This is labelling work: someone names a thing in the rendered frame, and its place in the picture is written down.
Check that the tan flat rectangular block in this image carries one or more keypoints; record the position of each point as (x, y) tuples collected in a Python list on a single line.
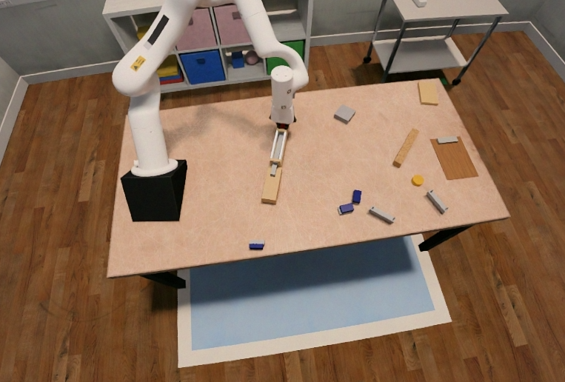
[(427, 93)]

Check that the brown wooden clipboard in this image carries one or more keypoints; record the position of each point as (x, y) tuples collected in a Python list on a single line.
[(454, 158)]

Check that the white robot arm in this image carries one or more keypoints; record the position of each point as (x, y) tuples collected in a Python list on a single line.
[(135, 75)]

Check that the light wooden stick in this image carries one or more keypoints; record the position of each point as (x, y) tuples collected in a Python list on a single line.
[(405, 148)]

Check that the yellow short cylinder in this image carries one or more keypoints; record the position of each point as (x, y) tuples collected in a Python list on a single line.
[(417, 180)]

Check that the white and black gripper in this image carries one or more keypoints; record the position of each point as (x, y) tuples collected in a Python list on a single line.
[(285, 116)]

